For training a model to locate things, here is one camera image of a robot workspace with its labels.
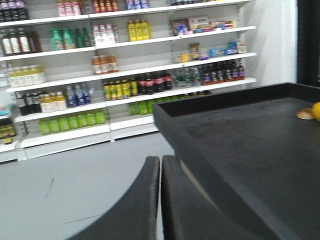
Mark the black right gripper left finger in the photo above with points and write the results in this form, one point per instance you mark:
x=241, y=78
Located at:
x=134, y=216

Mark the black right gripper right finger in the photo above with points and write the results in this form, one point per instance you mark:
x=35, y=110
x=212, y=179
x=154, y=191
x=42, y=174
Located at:
x=187, y=215

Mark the black wooden produce stand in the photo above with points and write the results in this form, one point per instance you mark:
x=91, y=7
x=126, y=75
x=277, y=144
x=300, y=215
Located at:
x=256, y=160

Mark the brown mushroom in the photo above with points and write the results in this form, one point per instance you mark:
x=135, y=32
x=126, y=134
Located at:
x=305, y=114

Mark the white supermarket shelf unit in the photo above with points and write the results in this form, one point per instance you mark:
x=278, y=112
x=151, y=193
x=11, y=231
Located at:
x=82, y=72

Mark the yellow orange fruit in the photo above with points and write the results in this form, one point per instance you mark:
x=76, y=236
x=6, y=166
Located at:
x=316, y=111

